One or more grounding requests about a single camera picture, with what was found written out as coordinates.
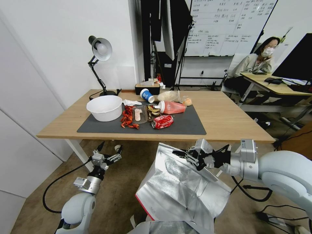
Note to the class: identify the white plastic bowl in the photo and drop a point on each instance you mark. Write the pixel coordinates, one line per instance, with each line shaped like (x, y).
(104, 109)

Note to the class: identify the clear plastic food tray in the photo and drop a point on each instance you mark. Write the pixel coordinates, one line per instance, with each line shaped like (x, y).
(139, 115)

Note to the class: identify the dark peel scraps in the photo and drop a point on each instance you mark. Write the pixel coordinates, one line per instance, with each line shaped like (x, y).
(153, 111)

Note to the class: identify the black object on desk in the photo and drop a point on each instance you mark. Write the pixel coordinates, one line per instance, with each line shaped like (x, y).
(271, 80)

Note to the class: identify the crushed red soda can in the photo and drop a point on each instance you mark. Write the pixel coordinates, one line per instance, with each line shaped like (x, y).
(163, 122)

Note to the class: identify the crumpled white tissue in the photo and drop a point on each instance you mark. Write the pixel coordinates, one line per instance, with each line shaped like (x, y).
(129, 102)

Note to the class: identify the black computer monitor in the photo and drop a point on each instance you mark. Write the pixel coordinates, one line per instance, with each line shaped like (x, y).
(297, 61)

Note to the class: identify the red crawfish shell pile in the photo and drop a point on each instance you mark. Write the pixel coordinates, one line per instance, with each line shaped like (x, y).
(126, 118)

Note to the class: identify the small red crawfish shell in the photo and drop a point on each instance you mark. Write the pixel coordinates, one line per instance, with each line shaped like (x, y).
(134, 126)

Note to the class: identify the small white round object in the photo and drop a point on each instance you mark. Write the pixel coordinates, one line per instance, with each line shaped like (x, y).
(118, 147)

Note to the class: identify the wooden office desk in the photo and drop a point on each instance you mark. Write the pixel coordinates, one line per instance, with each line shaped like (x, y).
(280, 89)

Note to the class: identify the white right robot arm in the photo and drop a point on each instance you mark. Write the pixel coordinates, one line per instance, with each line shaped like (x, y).
(280, 173)

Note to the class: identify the wooden table with white legs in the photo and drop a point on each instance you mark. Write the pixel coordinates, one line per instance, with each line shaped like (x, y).
(231, 117)

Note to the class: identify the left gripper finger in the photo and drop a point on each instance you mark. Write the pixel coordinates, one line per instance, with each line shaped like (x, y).
(113, 157)
(98, 148)

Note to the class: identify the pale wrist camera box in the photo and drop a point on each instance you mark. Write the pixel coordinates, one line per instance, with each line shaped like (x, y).
(98, 160)
(203, 146)

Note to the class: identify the black tissue box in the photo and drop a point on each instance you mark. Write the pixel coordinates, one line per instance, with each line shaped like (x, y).
(156, 89)

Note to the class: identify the black backdrop curtain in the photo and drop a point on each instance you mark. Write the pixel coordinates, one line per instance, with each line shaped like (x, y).
(146, 36)

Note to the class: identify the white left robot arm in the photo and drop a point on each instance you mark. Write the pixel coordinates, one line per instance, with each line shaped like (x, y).
(78, 207)

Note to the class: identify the blue paper cup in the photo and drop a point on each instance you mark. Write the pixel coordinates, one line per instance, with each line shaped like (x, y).
(146, 95)

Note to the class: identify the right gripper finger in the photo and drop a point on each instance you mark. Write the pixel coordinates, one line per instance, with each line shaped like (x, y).
(198, 165)
(189, 154)

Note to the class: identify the black softbox studio light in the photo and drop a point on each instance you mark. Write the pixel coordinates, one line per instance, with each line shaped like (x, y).
(170, 29)

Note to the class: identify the silver foil delivery bag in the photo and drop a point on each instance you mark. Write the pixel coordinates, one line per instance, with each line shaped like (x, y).
(175, 190)

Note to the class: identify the plastic bottle with pink drink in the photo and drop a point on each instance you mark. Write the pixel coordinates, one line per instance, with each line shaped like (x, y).
(173, 108)

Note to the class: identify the black desk lamp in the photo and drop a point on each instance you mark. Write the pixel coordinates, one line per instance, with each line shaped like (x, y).
(103, 50)

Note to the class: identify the clear lidded food container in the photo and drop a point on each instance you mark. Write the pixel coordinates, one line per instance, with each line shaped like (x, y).
(168, 96)

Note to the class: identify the whiteboard with writing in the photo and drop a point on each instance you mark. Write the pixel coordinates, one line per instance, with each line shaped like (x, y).
(219, 24)

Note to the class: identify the white robot front shell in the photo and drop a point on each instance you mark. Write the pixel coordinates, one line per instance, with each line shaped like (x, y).
(139, 228)

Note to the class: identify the person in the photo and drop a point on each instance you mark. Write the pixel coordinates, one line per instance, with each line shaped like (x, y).
(246, 65)

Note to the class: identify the dark grey table mat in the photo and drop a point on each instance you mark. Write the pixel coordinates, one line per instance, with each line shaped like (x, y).
(185, 124)

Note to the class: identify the clear bag with orange food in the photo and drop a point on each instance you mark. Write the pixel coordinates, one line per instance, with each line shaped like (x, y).
(187, 101)

